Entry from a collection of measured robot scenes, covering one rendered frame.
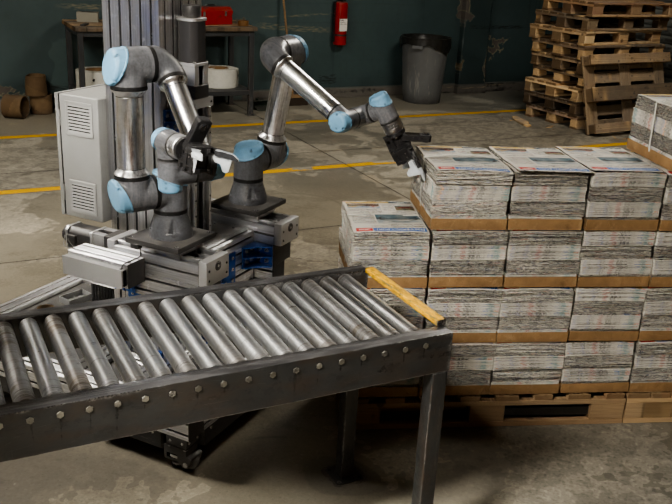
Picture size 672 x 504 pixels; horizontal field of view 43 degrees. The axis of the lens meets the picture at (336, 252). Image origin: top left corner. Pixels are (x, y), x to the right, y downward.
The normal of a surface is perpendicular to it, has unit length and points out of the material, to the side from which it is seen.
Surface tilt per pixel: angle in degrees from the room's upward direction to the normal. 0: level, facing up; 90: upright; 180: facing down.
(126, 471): 0
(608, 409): 90
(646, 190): 90
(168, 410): 90
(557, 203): 90
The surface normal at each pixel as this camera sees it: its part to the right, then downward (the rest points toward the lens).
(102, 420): 0.44, 0.33
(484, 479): 0.05, -0.94
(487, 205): 0.11, 0.35
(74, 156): -0.45, 0.29
